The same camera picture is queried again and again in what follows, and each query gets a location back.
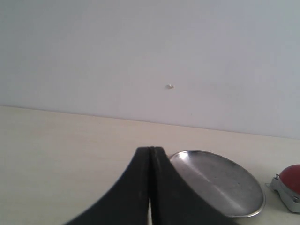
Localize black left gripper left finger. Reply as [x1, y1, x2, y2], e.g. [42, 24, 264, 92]
[66, 147, 150, 225]

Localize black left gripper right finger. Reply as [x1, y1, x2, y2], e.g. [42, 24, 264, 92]
[150, 147, 231, 225]

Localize red dome push button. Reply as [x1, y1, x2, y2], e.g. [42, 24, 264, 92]
[265, 164, 300, 214]

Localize round steel plate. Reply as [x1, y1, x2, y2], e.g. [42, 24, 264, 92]
[169, 150, 266, 218]

